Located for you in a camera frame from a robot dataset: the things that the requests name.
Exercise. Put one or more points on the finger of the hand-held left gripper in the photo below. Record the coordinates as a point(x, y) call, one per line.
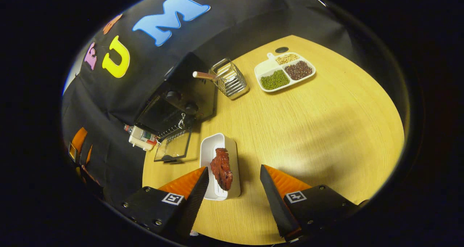
point(89, 154)
point(78, 141)

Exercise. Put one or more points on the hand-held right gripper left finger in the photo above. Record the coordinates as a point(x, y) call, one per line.
point(192, 203)

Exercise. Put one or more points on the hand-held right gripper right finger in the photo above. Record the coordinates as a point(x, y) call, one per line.
point(275, 203)

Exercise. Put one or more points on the red meat piece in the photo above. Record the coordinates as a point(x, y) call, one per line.
point(222, 169)

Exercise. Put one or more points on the black electric oven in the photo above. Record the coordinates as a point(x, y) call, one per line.
point(192, 87)

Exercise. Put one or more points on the clear plastic bottle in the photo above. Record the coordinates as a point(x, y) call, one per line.
point(143, 134)

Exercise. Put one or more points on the white rectangular tray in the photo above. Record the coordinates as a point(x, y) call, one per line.
point(232, 156)

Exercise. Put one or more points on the black backdrop cloth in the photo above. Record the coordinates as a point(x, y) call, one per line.
point(145, 69)

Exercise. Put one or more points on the white divided bean dish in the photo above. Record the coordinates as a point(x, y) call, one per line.
point(268, 69)

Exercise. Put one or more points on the black round table grommet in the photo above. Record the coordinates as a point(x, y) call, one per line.
point(281, 50)

